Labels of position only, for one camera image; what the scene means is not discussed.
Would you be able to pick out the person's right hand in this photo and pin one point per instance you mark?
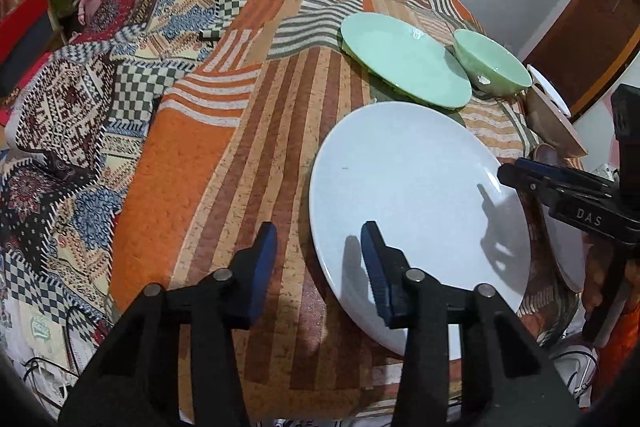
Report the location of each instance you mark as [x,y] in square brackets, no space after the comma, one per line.
[594,277]

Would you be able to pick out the green bowl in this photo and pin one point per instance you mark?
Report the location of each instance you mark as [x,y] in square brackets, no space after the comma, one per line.
[492,62]

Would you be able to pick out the red board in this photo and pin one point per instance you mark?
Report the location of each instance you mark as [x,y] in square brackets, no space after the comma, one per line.
[20,22]

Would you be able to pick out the green plate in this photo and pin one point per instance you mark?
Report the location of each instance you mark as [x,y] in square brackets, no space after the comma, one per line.
[405,57]

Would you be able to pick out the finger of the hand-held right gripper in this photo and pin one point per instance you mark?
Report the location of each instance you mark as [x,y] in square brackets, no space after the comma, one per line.
[555,169]
[525,182]

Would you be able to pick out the patchwork printed blanket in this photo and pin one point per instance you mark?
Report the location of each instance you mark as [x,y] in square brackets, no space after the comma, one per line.
[75,107]

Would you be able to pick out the person's right forearm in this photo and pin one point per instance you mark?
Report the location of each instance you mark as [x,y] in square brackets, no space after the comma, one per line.
[622,337]

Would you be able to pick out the striped orange tablecloth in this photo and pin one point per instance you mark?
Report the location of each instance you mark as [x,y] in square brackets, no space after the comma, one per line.
[200,167]

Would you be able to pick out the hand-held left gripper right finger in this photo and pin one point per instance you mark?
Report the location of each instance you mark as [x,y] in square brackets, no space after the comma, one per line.
[374,267]

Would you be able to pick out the large white plate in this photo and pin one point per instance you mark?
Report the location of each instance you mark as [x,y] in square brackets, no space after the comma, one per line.
[415,187]

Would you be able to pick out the white bowl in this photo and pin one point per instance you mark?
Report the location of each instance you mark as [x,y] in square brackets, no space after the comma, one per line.
[550,117]

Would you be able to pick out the brown wooden door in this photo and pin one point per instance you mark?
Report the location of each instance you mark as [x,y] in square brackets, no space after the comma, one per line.
[590,32]

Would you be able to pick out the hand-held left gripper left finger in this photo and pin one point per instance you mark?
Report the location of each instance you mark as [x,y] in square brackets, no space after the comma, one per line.
[265,267]

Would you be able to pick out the small white plate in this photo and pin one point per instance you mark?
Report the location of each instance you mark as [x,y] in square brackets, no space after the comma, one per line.
[567,252]

